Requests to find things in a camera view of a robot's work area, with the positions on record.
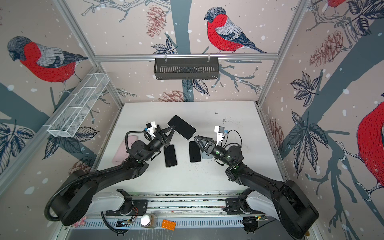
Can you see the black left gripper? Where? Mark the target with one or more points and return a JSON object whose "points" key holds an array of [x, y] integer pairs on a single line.
{"points": [[159, 136]]}

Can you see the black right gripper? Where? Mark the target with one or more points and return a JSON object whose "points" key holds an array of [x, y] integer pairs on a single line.
{"points": [[201, 137]]}

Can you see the blue phone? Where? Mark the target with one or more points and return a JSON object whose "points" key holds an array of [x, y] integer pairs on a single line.
{"points": [[194, 152]]}

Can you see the large phone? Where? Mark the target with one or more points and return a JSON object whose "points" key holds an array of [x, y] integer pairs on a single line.
{"points": [[206, 156]]}

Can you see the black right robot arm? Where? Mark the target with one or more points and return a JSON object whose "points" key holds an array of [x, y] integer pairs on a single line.
{"points": [[294, 210]]}

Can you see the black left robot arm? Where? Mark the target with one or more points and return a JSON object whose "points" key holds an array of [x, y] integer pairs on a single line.
{"points": [[73, 199]]}

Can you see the black phone centre table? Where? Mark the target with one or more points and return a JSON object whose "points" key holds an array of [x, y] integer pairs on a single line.
{"points": [[170, 156]]}

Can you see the small phone light case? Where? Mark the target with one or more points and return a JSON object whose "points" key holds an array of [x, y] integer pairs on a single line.
{"points": [[182, 127]]}

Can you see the pink phone case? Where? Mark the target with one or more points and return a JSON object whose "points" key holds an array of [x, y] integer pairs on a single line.
{"points": [[122, 153]]}

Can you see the clear jar white lid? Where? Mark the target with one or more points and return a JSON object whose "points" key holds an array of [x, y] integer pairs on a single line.
{"points": [[148, 221]]}

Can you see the orange toy brick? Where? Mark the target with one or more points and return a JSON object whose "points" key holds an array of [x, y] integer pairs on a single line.
{"points": [[168, 225]]}

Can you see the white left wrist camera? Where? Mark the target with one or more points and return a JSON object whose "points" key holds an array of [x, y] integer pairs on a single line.
{"points": [[150, 129]]}

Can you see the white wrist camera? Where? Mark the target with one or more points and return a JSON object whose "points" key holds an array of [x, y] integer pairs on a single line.
{"points": [[220, 133], [150, 129]]}

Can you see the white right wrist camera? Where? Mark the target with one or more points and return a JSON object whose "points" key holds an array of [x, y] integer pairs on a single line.
{"points": [[220, 133]]}

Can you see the black wire wall basket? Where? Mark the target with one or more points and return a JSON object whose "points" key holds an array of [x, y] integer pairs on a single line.
{"points": [[186, 69]]}

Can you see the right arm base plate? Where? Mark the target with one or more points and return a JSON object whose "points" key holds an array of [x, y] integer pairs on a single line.
{"points": [[237, 207]]}

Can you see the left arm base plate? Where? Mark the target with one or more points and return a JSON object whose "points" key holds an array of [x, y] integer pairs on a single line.
{"points": [[130, 208]]}

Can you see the white mesh wall basket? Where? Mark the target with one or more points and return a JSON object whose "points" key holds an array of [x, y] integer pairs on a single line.
{"points": [[75, 112]]}

